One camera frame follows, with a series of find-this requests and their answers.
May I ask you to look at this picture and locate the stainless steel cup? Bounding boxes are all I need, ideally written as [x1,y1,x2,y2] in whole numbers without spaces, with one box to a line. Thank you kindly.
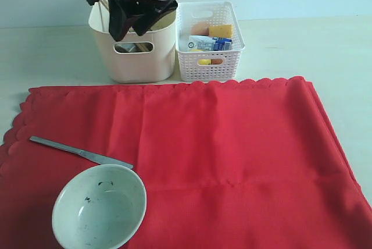
[115,42,137,54]

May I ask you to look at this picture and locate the small milk carton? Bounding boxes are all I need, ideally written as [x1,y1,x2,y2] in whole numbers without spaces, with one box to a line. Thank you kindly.
[187,35,233,52]

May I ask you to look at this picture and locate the brown egg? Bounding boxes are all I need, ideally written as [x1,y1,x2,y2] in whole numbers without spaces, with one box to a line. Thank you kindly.
[190,22,209,36]

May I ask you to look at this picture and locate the yellow lemon with sticker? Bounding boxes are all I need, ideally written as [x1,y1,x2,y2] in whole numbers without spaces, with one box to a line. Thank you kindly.
[191,49,212,65]

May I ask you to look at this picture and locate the yellow cheese wedge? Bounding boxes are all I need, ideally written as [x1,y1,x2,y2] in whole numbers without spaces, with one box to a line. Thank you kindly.
[208,24,234,39]

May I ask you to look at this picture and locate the orange fried nugget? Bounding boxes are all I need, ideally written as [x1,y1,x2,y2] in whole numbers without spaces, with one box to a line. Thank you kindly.
[211,59,223,65]

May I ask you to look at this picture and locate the metal table knife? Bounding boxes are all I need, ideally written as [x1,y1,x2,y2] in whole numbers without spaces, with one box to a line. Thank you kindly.
[29,136,134,169]

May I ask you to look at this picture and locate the red scalloped table cloth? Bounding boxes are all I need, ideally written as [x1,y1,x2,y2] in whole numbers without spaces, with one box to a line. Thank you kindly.
[1,77,371,248]

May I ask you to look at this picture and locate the pale green ceramic bowl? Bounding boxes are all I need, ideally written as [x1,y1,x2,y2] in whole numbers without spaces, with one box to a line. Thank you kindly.
[52,165,146,248]

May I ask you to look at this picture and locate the cream plastic tub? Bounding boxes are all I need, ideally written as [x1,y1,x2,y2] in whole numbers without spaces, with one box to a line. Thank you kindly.
[88,2,176,83]

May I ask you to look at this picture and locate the white perforated plastic basket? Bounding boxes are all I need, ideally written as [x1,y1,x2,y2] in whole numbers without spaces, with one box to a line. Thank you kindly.
[176,1,245,81]

